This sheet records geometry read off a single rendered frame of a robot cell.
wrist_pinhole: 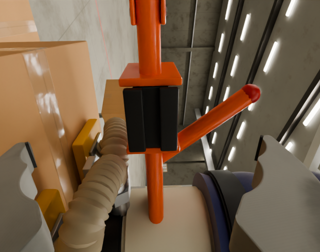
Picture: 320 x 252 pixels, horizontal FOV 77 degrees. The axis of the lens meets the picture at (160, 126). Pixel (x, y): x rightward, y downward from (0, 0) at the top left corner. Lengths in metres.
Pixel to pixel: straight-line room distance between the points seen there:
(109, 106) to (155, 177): 1.54
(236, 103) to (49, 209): 0.23
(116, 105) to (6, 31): 1.02
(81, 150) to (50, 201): 0.11
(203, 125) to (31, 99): 0.20
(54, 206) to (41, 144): 0.07
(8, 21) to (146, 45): 0.85
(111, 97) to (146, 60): 1.65
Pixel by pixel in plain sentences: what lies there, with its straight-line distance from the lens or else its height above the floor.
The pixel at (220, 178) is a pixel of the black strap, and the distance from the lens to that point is 0.35.
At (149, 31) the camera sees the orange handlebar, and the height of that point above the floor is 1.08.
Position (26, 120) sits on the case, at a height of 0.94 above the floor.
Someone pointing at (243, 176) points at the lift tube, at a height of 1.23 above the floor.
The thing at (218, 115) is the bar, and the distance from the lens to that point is 0.25.
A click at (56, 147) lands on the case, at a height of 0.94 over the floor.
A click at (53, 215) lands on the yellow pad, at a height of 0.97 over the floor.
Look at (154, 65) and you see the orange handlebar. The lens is 0.20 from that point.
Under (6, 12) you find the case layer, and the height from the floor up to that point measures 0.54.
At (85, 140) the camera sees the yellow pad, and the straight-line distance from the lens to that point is 0.35.
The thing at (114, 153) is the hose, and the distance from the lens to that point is 0.28.
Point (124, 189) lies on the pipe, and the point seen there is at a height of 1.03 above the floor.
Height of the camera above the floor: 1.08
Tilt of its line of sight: 1 degrees up
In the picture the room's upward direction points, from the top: 88 degrees clockwise
